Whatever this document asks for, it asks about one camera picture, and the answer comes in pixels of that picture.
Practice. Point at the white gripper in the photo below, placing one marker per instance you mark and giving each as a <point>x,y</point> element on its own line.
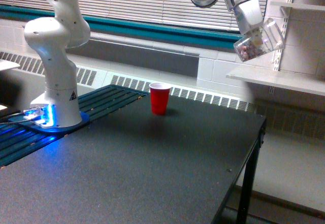
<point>249,17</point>

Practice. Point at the clear plastic cup with candies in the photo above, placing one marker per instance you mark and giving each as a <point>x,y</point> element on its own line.
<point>272,38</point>

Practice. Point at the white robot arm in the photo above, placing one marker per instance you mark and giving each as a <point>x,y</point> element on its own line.
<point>49,37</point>

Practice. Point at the teal window sill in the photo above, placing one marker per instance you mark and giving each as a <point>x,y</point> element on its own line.
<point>175,34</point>

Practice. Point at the white window blinds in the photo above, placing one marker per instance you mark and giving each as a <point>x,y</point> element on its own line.
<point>169,12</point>

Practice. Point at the red plastic cup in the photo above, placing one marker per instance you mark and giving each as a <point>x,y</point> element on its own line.
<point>159,95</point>

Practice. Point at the white radiator vent cover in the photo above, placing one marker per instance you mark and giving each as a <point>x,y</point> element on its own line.
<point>95,78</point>

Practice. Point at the white object at left edge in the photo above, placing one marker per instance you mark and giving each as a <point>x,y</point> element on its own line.
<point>8,65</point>

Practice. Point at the white shelf bracket rail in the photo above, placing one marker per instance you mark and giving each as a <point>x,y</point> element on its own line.
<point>286,14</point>

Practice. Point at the white upper wall shelf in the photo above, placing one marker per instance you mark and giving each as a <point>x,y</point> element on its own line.
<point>297,5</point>

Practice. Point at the white wall shelf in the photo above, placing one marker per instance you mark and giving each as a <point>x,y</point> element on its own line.
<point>285,80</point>
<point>297,5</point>

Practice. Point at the white lower wall shelf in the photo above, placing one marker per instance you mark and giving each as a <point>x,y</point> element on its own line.
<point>285,80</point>

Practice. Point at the black table leg frame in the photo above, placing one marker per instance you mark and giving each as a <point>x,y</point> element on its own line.
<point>234,149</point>

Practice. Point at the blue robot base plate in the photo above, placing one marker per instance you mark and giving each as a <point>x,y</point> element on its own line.
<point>43,123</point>

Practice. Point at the slotted aluminium rail table section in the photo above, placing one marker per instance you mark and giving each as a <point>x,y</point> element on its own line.
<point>17,141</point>

